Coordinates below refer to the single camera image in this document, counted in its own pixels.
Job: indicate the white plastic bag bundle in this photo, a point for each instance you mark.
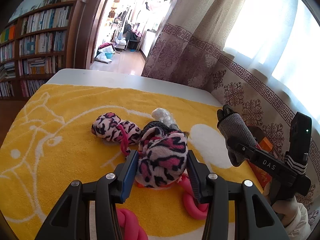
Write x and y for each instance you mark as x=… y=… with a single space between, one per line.
x=164 y=116

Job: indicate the white sheer curtain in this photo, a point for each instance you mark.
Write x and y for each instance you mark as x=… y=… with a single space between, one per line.
x=280 y=39

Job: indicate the grey sock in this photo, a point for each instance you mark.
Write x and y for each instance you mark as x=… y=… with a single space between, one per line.
x=231 y=125

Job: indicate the brown wooden door frame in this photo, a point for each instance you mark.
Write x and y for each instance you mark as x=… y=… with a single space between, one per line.
x=87 y=34

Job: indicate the patterned lace curtain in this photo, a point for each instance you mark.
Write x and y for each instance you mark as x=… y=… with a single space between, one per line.
x=189 y=51

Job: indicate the black white trim sock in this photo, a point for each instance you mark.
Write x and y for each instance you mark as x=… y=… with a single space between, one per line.
x=163 y=127

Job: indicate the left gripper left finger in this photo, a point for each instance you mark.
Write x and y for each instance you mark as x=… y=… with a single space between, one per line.
x=69 y=218

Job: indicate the right gloved hand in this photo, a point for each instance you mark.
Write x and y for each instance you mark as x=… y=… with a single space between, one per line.
x=295 y=216

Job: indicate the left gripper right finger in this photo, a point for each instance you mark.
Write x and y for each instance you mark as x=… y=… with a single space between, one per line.
x=254 y=217

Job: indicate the leopard print sock ball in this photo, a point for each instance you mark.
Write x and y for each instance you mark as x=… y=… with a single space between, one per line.
x=162 y=157

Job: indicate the wooden bookshelf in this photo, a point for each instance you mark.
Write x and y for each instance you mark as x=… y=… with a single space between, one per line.
x=36 y=45

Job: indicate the small leopard print sock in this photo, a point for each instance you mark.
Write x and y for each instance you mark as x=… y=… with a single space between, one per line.
x=110 y=127

